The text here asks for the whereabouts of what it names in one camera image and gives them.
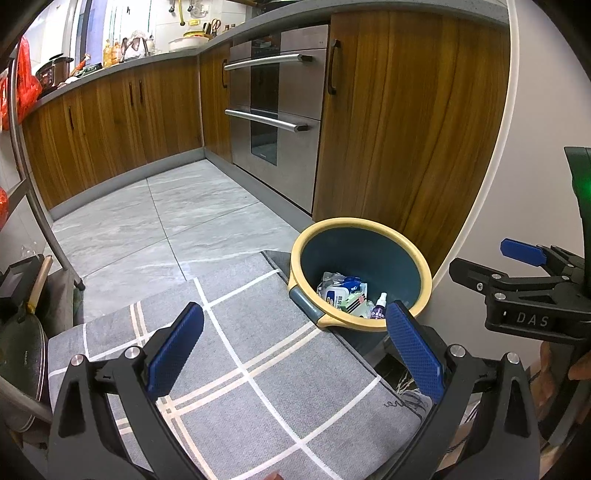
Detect blue white wet wipes packet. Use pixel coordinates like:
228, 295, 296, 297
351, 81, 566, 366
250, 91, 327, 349
318, 275, 369, 311

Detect person's right hand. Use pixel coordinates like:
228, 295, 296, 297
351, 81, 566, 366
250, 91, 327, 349
538, 342, 591, 409

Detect steel shelf rack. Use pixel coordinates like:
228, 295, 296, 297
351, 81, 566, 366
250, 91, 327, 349
0, 44, 86, 435

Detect yellow oil bottles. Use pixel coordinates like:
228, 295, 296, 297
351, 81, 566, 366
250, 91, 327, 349
104, 39, 124, 68

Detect grey kitchen countertop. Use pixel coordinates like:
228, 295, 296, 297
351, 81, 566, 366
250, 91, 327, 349
32, 0, 509, 109

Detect stainless built-in oven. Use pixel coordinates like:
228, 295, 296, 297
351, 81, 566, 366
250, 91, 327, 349
224, 25, 331, 215

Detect large wooden cabinet door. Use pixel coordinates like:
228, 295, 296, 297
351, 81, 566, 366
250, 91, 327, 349
313, 9, 511, 278

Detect narrow wooden cabinet door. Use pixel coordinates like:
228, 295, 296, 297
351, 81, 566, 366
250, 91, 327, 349
198, 41, 234, 164

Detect black square box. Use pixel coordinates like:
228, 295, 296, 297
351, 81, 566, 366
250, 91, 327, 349
0, 256, 44, 305

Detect steel kettle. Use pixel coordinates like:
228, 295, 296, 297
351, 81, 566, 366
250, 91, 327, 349
124, 31, 155, 58

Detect dark pan with wooden handle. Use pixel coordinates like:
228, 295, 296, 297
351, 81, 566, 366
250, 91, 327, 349
0, 255, 55, 432

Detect yellow-rimmed blue bin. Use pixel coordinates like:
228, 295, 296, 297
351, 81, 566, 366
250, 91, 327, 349
287, 217, 434, 355

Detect green white striped packet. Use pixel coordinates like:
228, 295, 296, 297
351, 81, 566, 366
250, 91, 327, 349
346, 293, 375, 318

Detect white pot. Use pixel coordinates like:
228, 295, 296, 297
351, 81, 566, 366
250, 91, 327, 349
168, 31, 211, 52

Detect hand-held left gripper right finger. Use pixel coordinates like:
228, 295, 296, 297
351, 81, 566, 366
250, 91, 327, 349
385, 300, 541, 480

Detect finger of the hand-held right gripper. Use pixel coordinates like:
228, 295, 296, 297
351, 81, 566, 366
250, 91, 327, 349
501, 239, 586, 289
449, 257, 555, 297

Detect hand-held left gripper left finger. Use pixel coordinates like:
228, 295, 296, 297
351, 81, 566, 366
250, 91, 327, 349
46, 302, 206, 480

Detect dark rice cooker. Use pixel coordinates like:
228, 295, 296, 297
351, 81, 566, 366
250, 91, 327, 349
36, 55, 75, 88

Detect wooden cabinet run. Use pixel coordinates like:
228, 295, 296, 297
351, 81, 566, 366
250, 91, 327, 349
21, 55, 204, 210

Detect grey checked mat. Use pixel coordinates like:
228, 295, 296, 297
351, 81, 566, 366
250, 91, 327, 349
46, 251, 435, 480

